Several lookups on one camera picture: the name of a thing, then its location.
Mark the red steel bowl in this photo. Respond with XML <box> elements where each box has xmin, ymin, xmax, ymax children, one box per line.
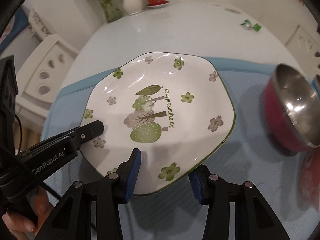
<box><xmin>264</xmin><ymin>64</ymin><xmax>319</xmax><ymax>152</ymax></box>

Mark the blue steel bowl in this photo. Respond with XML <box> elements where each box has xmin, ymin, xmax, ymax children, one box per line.
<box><xmin>311</xmin><ymin>74</ymin><xmax>320</xmax><ymax>95</ymax></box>

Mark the large green floral plate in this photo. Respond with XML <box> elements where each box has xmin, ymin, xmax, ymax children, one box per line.
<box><xmin>81</xmin><ymin>52</ymin><xmax>235</xmax><ymax>196</ymax></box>

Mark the pink ceramic bowl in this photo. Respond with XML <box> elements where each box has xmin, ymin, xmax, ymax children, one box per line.
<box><xmin>299</xmin><ymin>149</ymin><xmax>319</xmax><ymax>211</ymax></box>

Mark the white ceramic vase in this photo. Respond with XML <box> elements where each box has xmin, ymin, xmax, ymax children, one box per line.
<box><xmin>123</xmin><ymin>0</ymin><xmax>143</xmax><ymax>15</ymax></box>

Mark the white chair right side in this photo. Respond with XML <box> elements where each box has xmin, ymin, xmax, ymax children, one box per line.
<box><xmin>285</xmin><ymin>25</ymin><xmax>319</xmax><ymax>70</ymax></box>

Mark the green glass flower vase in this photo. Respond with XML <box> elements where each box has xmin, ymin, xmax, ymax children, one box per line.
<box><xmin>85</xmin><ymin>0</ymin><xmax>126</xmax><ymax>23</ymax></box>

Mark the white fridge blue cover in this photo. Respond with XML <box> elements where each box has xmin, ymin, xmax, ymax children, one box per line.
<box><xmin>1</xmin><ymin>7</ymin><xmax>30</xmax><ymax>54</ymax></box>

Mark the green candy wrapper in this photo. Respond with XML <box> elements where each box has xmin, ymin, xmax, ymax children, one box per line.
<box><xmin>240</xmin><ymin>19</ymin><xmax>262</xmax><ymax>32</ymax></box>

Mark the person's left hand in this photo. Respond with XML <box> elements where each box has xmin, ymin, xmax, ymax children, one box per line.
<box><xmin>2</xmin><ymin>187</ymin><xmax>54</xmax><ymax>239</ymax></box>

